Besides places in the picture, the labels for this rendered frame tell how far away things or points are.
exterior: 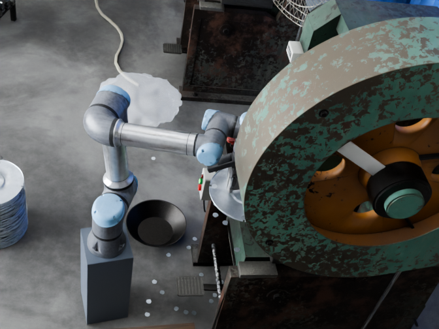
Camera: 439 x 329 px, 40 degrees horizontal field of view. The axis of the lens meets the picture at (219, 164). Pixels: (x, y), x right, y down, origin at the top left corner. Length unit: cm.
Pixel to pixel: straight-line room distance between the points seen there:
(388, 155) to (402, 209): 14
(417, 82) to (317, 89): 22
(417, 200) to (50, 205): 204
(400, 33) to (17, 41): 315
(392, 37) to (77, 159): 228
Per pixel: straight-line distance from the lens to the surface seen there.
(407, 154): 165
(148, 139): 195
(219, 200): 221
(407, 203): 162
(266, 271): 223
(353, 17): 195
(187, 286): 271
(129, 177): 235
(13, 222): 294
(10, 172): 293
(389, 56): 140
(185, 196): 325
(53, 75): 396
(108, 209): 228
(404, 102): 144
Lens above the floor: 242
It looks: 44 degrees down
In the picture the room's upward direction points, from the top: 13 degrees clockwise
